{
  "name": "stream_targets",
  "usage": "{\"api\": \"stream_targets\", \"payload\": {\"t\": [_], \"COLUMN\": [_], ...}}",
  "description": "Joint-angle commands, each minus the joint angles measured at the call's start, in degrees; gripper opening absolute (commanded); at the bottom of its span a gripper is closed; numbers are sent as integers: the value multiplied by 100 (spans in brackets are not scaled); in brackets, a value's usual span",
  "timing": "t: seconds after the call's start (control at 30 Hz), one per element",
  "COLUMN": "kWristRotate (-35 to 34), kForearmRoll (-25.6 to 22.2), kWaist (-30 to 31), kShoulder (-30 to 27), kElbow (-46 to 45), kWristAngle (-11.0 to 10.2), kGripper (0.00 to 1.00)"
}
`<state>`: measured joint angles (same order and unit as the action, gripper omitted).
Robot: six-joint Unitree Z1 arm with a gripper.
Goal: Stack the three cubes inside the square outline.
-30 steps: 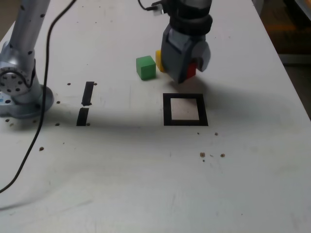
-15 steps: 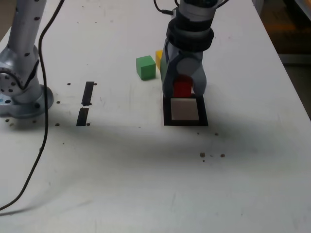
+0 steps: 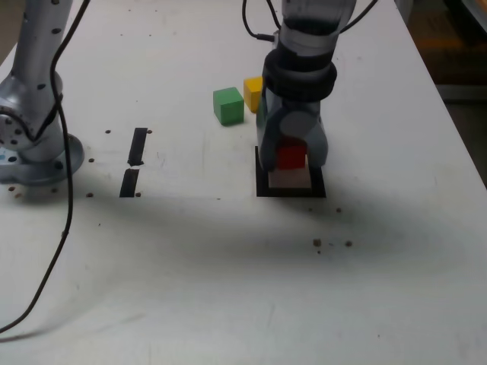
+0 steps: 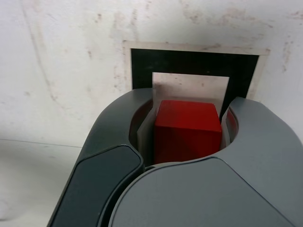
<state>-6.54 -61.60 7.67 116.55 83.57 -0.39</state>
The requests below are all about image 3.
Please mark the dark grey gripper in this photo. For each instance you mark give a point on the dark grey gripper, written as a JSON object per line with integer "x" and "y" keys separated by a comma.
{"x": 300, "y": 105}

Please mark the red cube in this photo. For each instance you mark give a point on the red cube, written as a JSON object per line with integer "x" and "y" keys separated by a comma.
{"x": 291, "y": 156}

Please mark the yellow cube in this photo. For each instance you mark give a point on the yellow cube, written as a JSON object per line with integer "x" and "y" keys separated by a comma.
{"x": 252, "y": 91}

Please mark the green cube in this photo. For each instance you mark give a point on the green cube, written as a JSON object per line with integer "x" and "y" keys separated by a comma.
{"x": 228, "y": 108}

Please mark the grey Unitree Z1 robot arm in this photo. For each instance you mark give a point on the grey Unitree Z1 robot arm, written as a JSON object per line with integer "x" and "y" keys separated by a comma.
{"x": 38, "y": 76}

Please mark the black tape square outline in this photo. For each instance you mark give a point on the black tape square outline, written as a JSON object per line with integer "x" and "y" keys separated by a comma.
{"x": 289, "y": 193}

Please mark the black tape strip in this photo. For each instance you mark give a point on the black tape strip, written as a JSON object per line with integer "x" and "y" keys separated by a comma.
{"x": 137, "y": 146}

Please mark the brown cardboard box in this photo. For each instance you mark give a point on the brown cardboard box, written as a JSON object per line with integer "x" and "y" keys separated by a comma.
{"x": 452, "y": 45}

